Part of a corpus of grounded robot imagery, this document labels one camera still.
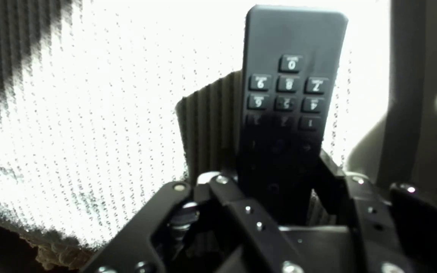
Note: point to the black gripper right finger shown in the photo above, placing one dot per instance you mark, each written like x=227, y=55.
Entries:
x=359, y=202

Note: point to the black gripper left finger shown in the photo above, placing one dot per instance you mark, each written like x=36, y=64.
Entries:
x=218, y=195

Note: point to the black remote controller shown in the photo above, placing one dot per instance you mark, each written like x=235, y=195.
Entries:
x=291, y=92

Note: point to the grey white striped pillow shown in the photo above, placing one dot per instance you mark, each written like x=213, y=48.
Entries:
x=101, y=126

